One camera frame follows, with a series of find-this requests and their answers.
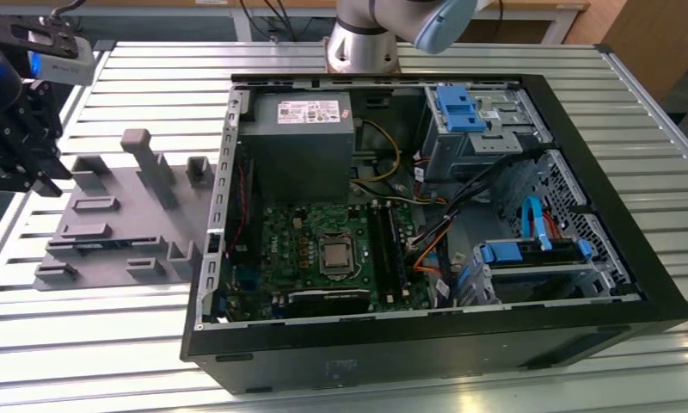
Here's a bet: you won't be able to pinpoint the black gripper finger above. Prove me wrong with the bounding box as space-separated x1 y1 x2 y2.
0 80 73 182
0 157 64 198

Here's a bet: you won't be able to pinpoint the black RAM slot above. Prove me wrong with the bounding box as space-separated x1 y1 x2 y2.
369 200 395 302

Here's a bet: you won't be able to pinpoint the grey parts rack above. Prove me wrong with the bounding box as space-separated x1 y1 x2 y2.
32 127 217 293

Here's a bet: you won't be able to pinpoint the grey power supply unit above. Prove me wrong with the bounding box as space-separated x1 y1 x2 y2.
237 92 356 206

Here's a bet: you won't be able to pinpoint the green motherboard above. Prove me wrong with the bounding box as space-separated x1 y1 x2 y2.
228 201 437 322

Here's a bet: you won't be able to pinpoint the silver CPU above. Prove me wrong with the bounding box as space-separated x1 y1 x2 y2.
320 243 352 267

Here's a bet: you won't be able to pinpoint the metal socket cover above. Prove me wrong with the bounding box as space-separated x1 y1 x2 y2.
316 231 361 281

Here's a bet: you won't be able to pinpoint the black graphics card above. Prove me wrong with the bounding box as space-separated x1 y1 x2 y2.
285 288 373 319

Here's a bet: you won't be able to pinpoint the blue drive bay latch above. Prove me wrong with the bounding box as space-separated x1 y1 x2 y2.
435 85 488 133

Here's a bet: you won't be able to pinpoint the grey metal drive cage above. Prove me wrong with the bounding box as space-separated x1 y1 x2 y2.
423 83 555 182

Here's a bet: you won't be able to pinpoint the black PC case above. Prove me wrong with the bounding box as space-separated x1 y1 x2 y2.
180 72 688 396

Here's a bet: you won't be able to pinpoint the hard disk in blue carrier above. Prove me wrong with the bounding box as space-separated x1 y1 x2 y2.
479 238 596 266

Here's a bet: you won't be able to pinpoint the wooden desk white legs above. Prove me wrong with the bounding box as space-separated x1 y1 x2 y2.
193 0 591 45

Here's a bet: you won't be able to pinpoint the wooden cabinet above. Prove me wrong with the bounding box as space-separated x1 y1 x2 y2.
562 0 688 104

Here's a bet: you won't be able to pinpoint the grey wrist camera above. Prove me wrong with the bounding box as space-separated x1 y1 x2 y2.
28 36 97 86

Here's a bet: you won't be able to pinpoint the black camera bracket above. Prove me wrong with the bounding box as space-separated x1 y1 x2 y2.
0 12 82 59

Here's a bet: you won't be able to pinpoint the yellow wire bundle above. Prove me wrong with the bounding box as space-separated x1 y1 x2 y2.
352 120 403 186

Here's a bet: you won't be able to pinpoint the orange wire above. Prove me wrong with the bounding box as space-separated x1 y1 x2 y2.
412 231 457 274

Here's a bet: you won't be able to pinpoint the black cable bundle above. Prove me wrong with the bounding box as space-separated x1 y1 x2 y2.
405 150 544 250

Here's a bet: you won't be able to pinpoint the blue plastic bracket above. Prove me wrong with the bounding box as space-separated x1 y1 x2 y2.
455 260 487 307

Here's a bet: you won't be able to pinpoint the blue flat data cable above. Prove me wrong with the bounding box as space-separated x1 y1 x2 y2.
520 195 555 253

